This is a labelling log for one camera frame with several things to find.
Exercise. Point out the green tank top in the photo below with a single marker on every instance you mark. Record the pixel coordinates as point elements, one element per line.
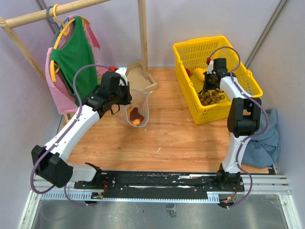
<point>72,56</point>

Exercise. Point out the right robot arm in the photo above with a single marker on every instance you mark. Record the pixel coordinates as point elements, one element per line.
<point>242,122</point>

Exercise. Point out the blue cloth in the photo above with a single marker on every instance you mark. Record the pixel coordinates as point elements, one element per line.
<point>263,151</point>

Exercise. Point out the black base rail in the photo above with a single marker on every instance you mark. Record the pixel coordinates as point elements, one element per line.
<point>140,185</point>

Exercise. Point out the red toy fruit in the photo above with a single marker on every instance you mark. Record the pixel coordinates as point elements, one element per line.
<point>188,72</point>

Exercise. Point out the wooden clothes rack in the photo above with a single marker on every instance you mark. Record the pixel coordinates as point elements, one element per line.
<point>137,72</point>

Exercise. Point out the longan fruit bunch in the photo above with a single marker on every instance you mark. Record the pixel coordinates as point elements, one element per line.
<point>210,97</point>

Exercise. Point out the pink shirt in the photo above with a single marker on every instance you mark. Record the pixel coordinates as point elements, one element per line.
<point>64,101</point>

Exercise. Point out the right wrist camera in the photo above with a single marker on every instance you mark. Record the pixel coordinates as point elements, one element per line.
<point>210,64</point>

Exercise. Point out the clear zip top bag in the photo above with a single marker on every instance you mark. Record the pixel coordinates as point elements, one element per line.
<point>140,99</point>

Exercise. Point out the yellow plastic basket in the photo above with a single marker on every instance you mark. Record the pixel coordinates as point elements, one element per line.
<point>205,68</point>

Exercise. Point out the yellow toy banana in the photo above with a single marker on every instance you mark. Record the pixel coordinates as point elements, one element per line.
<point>199,74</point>

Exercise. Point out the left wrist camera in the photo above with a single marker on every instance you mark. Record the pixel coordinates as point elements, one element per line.
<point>122,71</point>

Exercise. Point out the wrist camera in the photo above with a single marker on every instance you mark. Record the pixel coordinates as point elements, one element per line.
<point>122,71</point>
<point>210,64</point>

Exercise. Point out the toy steak slice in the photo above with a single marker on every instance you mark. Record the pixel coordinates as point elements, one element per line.
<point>134,116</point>

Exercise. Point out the dark green hanger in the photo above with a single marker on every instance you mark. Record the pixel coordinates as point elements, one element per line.
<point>54,26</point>

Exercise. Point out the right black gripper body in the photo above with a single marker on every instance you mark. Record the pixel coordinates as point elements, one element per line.
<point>208,83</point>

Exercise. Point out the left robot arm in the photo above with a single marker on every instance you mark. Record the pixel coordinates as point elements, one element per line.
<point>50,160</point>

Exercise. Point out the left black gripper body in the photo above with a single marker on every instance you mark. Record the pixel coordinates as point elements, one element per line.
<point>121,97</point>

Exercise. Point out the aluminium frame post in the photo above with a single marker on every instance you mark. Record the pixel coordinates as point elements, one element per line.
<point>266,31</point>

